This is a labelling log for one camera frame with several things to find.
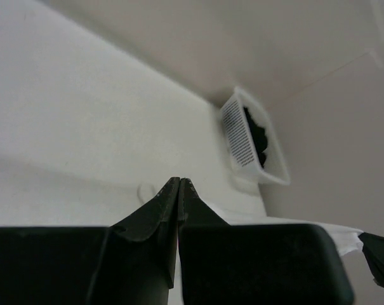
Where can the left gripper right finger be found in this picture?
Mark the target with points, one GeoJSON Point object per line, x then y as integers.
{"type": "Point", "coordinates": [225, 264]}

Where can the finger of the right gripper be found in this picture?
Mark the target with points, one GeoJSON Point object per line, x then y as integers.
{"type": "Point", "coordinates": [373, 250]}

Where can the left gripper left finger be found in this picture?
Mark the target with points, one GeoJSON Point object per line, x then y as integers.
{"type": "Point", "coordinates": [137, 264]}

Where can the white tank top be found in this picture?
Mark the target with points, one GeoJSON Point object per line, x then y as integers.
{"type": "Point", "coordinates": [346, 239]}

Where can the black tank top in basket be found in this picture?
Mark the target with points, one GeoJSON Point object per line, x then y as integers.
{"type": "Point", "coordinates": [259, 137]}

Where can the white plastic basket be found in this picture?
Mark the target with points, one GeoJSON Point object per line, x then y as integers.
{"type": "Point", "coordinates": [240, 144]}

